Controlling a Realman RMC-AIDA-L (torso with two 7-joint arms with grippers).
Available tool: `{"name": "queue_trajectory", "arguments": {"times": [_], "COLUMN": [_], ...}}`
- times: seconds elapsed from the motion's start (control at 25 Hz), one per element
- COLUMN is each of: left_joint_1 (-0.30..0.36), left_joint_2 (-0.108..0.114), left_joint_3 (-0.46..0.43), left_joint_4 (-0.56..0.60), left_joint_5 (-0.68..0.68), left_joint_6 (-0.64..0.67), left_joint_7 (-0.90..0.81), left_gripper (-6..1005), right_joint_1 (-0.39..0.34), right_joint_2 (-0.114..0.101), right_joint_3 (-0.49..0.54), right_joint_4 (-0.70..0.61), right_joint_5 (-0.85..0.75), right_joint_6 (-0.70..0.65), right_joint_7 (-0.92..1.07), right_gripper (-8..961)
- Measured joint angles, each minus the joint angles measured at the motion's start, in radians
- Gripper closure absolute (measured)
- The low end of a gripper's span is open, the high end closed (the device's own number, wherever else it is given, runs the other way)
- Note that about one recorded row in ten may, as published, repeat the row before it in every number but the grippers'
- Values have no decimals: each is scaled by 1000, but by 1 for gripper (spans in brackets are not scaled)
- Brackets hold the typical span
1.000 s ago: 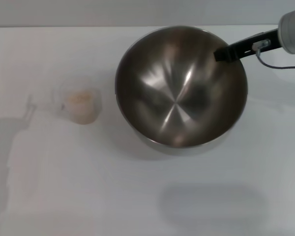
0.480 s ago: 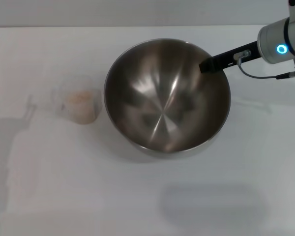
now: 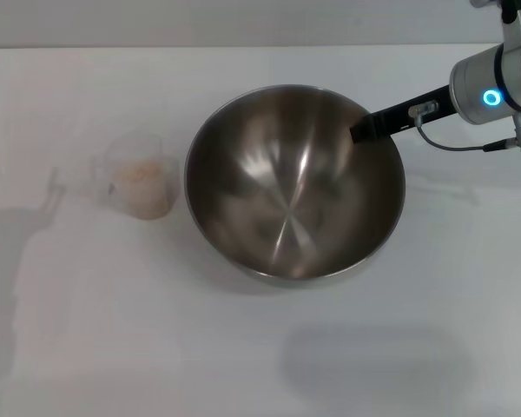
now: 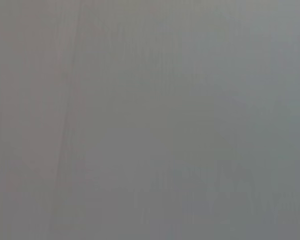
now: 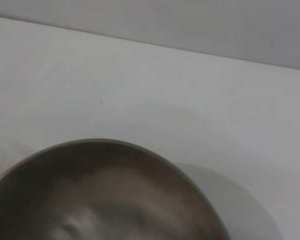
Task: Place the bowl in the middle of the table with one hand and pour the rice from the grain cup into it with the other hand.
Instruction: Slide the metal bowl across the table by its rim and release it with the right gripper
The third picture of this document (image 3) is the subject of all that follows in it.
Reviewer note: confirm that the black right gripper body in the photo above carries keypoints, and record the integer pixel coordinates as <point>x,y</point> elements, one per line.
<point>401,118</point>

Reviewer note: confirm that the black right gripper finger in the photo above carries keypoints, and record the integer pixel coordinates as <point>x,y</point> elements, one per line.
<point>367,129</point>

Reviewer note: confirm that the stainless steel mixing bowl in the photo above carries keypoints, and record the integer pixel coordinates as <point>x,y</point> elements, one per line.
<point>260,195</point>

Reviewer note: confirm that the white rice grains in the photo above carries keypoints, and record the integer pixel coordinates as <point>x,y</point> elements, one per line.
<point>143,191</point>

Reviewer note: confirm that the clear plastic measuring cup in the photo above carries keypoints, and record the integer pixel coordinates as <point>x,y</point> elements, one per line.
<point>126,150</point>

